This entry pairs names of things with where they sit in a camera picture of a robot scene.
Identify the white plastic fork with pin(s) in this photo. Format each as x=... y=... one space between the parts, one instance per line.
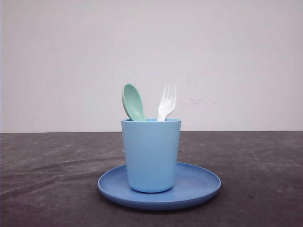
x=168 y=102

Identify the mint green plastic spoon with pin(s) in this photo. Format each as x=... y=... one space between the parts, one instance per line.
x=132 y=103

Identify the light blue plastic cup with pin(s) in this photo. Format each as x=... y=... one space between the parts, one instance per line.
x=151 y=152

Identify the blue plastic plate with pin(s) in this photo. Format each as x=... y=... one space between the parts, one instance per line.
x=193 y=186

